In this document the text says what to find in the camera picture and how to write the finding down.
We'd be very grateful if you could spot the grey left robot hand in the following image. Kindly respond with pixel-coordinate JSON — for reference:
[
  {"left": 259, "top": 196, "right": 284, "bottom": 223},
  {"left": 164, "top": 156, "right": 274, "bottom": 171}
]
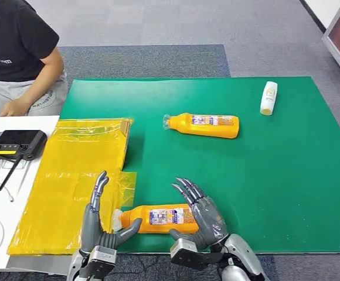
[{"left": 80, "top": 170, "right": 143, "bottom": 255}]

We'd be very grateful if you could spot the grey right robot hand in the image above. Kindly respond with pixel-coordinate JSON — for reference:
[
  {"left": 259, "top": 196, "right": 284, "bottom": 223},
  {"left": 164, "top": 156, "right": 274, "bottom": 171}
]
[{"left": 168, "top": 177, "right": 229, "bottom": 251}]

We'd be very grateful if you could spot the orange bottle with clear cap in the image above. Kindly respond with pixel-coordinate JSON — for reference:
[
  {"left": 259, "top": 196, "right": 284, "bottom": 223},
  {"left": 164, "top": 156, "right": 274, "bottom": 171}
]
[
  {"left": 112, "top": 203, "right": 200, "bottom": 235},
  {"left": 162, "top": 112, "right": 240, "bottom": 139}
]

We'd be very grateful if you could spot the small white bottle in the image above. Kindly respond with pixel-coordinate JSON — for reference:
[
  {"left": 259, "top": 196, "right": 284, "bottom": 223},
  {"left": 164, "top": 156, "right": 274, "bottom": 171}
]
[{"left": 260, "top": 81, "right": 278, "bottom": 116}]

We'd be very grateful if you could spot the yellow taped cardboard box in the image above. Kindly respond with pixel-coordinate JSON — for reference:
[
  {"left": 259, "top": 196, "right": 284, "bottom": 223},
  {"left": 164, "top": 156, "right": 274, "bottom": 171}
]
[{"left": 7, "top": 118, "right": 138, "bottom": 257}]

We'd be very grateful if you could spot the green table mat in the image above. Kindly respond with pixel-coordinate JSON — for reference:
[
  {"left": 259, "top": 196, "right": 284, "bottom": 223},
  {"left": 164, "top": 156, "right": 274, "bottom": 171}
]
[{"left": 59, "top": 76, "right": 340, "bottom": 255}]

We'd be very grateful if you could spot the black remote controller with antennas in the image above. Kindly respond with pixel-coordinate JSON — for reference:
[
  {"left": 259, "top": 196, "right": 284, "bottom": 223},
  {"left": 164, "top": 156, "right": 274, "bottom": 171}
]
[{"left": 0, "top": 129, "right": 48, "bottom": 192}]

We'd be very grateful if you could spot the person's left hand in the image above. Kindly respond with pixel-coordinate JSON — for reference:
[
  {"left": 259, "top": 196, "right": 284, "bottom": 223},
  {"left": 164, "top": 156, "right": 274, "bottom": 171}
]
[{"left": 0, "top": 98, "right": 32, "bottom": 118}]

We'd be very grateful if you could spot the person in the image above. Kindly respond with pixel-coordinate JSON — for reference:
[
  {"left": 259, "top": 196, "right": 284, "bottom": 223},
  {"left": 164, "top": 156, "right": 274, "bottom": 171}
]
[{"left": 0, "top": 0, "right": 69, "bottom": 118}]

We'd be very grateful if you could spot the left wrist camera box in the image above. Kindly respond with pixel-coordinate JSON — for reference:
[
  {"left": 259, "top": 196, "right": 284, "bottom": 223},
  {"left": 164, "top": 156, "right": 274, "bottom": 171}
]
[{"left": 79, "top": 245, "right": 117, "bottom": 281}]

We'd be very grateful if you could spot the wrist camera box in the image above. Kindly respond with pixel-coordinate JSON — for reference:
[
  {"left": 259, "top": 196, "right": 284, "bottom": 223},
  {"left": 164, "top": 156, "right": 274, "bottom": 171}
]
[
  {"left": 79, "top": 245, "right": 117, "bottom": 281},
  {"left": 169, "top": 238, "right": 226, "bottom": 272}
]

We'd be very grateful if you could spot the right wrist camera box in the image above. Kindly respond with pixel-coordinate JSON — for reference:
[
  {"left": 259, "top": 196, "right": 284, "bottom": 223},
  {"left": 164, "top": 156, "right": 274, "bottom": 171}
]
[{"left": 169, "top": 238, "right": 226, "bottom": 272}]

